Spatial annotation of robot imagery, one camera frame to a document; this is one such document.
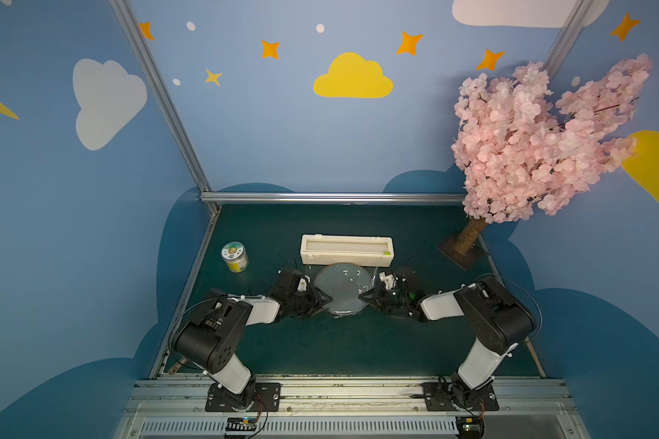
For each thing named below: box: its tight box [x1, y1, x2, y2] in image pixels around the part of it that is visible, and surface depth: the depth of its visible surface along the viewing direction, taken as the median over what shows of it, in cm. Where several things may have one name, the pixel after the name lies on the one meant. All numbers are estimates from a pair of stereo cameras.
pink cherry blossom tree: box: [436, 54, 653, 271], surface depth 67 cm
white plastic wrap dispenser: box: [300, 234, 395, 268], surface depth 101 cm
